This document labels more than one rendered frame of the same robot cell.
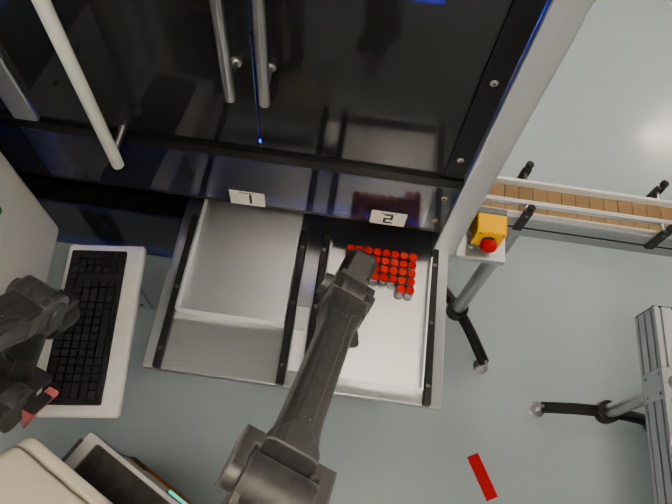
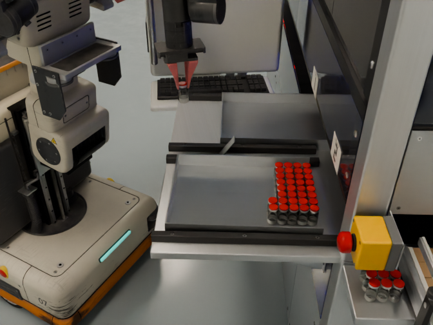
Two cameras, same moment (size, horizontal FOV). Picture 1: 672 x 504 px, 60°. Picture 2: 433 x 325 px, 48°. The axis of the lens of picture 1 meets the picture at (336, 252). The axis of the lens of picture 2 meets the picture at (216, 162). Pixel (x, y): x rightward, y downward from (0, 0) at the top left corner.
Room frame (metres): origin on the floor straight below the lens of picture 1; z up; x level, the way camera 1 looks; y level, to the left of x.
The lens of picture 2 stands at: (0.47, -0.99, 1.63)
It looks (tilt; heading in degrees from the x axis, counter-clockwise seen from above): 36 degrees down; 91
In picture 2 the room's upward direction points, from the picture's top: straight up
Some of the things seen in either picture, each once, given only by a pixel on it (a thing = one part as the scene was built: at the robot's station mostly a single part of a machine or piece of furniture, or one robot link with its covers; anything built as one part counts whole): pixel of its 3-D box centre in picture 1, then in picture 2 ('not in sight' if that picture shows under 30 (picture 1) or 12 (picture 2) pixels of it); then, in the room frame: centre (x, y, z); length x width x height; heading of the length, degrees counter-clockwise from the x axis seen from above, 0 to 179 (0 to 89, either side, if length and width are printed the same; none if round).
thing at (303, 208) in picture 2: (379, 264); (299, 192); (0.64, -0.11, 0.90); 0.18 x 0.02 x 0.05; 89
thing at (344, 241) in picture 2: (488, 244); (348, 242); (0.69, -0.36, 0.99); 0.04 x 0.04 x 0.04; 0
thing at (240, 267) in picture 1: (243, 254); (278, 119); (0.62, 0.23, 0.90); 0.34 x 0.26 x 0.04; 0
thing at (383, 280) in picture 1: (378, 280); (280, 191); (0.60, -0.11, 0.90); 0.18 x 0.02 x 0.05; 89
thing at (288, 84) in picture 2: (74, 225); (288, 88); (0.71, 0.75, 0.73); 1.98 x 0.01 x 0.25; 90
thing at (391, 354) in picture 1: (373, 314); (243, 193); (0.51, -0.11, 0.90); 0.34 x 0.26 x 0.04; 179
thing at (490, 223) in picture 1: (488, 227); (372, 242); (0.74, -0.36, 0.99); 0.08 x 0.07 x 0.07; 0
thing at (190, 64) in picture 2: not in sight; (180, 68); (0.36, -0.02, 1.17); 0.07 x 0.07 x 0.09; 15
